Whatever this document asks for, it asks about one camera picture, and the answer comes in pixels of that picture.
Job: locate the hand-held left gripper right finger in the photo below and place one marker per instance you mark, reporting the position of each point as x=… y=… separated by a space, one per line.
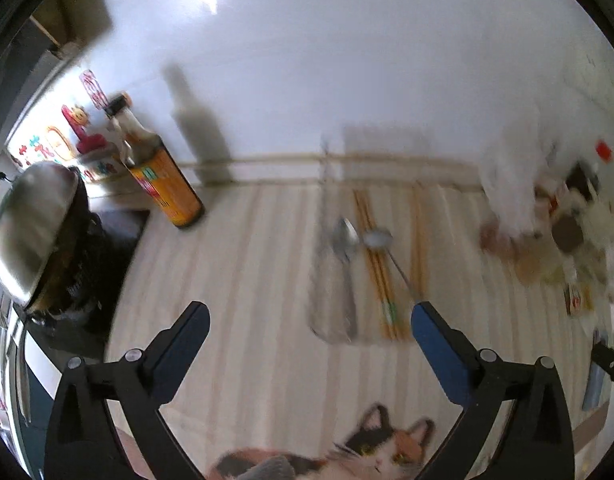
x=439 y=350

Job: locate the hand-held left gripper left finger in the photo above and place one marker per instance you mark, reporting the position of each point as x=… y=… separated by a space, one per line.
x=179 y=345

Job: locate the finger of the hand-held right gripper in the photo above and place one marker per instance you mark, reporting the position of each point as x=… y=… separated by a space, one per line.
x=612 y=362

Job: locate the clear plastic container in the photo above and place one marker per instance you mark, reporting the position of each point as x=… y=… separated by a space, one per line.
x=367 y=240

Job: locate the blue smartphone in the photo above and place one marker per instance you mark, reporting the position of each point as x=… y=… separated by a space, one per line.
x=594 y=387

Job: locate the small red white box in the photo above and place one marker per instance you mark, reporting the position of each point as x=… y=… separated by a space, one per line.
x=578 y=301

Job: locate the striped cat-print table mat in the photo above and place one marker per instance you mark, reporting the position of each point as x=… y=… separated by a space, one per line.
x=247 y=285

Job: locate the black gas stove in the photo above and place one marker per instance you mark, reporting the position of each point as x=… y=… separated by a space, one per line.
x=112 y=260

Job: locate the jar with brown lid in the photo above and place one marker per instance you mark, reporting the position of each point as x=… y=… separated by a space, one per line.
x=567 y=232

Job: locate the dark sauce bottle yellow label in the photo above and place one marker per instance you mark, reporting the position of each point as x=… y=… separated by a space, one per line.
x=162 y=180

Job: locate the steel wok lid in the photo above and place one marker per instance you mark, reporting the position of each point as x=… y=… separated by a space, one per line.
x=34 y=225

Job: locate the dark bottle with red cap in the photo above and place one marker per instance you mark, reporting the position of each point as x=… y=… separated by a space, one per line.
x=584 y=172

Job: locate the colourful wall stickers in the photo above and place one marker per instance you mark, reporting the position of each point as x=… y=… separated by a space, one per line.
x=82 y=130

